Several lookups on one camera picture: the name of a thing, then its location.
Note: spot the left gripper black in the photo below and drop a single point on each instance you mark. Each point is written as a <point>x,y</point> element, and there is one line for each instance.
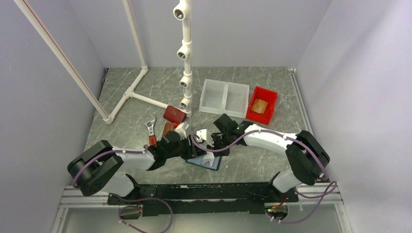
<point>190,152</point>

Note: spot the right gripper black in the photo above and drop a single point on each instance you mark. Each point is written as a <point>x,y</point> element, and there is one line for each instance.
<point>222,153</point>

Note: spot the silver VIP credit card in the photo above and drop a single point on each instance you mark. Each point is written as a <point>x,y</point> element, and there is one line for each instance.
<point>209,160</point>

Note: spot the blue leather card holder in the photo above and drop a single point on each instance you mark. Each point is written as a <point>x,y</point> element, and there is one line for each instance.
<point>196,161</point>

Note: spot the orange credit card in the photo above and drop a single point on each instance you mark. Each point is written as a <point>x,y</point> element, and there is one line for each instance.
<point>259,106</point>

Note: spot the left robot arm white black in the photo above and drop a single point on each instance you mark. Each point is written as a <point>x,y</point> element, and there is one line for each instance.
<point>102,166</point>

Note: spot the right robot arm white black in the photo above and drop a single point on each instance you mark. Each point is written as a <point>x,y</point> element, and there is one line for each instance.
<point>307,158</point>

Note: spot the brown leather wallet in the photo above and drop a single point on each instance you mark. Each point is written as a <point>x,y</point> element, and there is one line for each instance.
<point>168,127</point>

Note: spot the red leather wallet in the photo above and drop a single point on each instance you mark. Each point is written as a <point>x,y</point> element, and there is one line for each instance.
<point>174,115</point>

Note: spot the clear plastic divided box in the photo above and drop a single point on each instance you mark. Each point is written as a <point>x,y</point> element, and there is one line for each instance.
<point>219,97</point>

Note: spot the red plastic bin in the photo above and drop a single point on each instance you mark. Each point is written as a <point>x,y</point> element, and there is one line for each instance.
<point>267,95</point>

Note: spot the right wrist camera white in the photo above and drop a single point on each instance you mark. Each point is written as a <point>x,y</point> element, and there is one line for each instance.
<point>204,136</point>

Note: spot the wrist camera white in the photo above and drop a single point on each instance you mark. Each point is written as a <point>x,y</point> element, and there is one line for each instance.
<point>204,136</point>
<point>182,129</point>

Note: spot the adjustable wrench red handle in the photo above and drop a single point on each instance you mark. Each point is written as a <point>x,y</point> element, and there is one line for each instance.
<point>151,132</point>

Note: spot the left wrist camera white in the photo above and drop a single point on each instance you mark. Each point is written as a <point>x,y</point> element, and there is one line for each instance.
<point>182,129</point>

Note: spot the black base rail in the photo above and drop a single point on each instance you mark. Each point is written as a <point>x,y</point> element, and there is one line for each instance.
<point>162,199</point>

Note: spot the white PVC pipe frame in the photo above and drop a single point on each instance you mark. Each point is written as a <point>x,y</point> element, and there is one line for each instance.
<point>61,30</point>

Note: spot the white PVC pipe post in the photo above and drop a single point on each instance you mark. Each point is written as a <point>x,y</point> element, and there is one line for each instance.
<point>183,12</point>

